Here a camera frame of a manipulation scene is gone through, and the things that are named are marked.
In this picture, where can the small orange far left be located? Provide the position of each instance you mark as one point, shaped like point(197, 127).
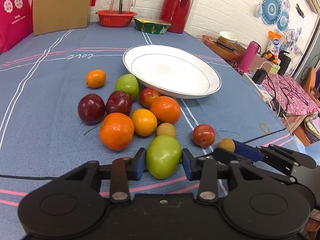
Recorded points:
point(96, 78)

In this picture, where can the large stemmed orange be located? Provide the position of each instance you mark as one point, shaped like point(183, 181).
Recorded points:
point(116, 131)

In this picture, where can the dark plum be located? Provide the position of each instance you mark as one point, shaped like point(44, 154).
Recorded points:
point(119, 102)
point(91, 109)

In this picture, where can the blue striped tablecloth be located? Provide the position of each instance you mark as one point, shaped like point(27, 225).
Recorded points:
point(42, 82)

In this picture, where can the pink thermos bottle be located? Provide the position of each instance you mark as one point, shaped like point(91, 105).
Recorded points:
point(252, 50)

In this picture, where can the red plastic basket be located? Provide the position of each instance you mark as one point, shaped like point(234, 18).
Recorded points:
point(114, 19)

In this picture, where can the white plate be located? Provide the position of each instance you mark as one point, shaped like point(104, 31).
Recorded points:
point(172, 71)

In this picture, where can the red thermos jug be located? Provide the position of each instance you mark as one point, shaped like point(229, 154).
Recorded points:
point(175, 12)

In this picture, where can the tan longan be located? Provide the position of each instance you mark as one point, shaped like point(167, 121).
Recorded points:
point(166, 129)
point(227, 144)

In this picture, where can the pink shopping bag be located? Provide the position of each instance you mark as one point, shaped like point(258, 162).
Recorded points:
point(16, 22)

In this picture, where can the blue paper fan decoration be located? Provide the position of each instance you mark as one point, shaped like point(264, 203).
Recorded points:
point(271, 11)

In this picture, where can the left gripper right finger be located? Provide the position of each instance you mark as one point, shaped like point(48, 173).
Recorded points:
point(209, 171)

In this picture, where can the red yellow plum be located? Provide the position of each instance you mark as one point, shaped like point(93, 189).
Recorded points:
point(147, 96)

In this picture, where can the green printed bowl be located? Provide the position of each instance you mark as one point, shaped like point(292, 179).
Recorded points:
point(151, 25)

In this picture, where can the cardboard box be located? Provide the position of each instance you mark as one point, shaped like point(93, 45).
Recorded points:
point(57, 15)

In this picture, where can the pink floral cloth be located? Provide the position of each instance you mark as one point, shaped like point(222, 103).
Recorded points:
point(291, 96)

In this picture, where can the orange tangerine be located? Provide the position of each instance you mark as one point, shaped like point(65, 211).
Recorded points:
point(166, 109)

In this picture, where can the black power adapter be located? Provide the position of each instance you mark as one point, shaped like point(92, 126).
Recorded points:
point(259, 75)

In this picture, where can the orange snack packet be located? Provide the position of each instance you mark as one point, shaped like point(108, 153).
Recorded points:
point(274, 41)

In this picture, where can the yellow orange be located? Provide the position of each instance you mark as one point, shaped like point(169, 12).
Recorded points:
point(145, 122)

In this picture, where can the white power strip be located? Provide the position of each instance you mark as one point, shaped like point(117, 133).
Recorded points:
point(265, 96)

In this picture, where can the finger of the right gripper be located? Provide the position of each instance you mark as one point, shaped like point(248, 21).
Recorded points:
point(247, 151)
point(226, 157)

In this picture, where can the yellow rubber band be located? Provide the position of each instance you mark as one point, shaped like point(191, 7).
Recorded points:
point(265, 128)

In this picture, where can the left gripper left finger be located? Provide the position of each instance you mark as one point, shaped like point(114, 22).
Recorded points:
point(118, 173)

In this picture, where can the green apple near plate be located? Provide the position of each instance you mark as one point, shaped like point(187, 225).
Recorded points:
point(128, 84)

